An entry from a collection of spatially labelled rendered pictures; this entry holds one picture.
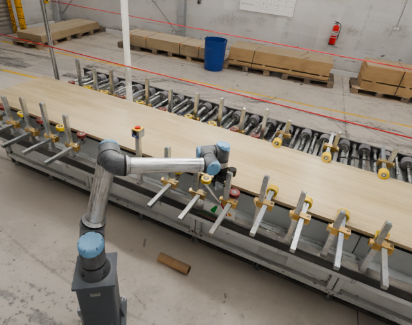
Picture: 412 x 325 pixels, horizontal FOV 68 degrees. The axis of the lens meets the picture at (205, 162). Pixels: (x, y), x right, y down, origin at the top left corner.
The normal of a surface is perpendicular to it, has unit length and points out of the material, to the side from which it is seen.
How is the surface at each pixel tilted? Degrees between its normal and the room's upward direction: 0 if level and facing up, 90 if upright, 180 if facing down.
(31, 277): 0
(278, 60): 90
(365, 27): 90
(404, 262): 90
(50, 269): 0
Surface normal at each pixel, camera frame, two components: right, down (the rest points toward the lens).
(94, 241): 0.11, -0.77
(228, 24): -0.33, 0.51
